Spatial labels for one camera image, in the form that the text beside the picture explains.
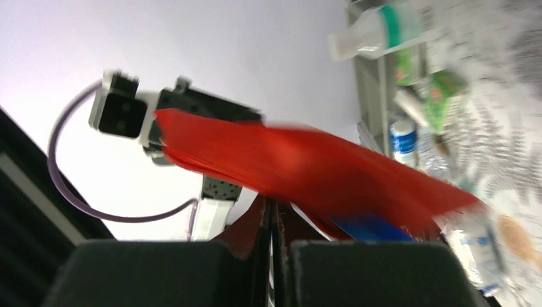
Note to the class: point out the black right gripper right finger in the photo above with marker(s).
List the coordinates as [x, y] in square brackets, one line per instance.
[311, 271]

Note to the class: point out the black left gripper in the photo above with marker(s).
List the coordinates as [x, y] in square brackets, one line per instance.
[183, 97]

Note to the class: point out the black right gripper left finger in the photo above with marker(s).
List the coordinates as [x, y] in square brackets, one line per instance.
[229, 270]

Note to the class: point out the red first aid pouch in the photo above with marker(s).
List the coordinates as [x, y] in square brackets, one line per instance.
[322, 174]

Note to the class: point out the blue tweezers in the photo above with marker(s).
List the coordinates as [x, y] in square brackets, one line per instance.
[371, 228]

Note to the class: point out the white blue-label bottle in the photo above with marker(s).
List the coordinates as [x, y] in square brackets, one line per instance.
[403, 139]

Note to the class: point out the grey plastic tray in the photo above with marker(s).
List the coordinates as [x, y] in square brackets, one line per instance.
[376, 89]

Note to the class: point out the white pill bottle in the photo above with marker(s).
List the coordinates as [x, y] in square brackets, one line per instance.
[384, 29]

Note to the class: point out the green sachet upper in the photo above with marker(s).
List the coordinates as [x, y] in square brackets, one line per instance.
[406, 70]

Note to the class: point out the green sachet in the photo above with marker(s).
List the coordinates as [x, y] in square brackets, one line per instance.
[406, 70]
[445, 97]

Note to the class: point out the floral table mat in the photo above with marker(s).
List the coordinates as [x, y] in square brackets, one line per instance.
[495, 140]

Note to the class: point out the green sachet lower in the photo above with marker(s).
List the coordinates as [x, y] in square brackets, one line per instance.
[445, 97]

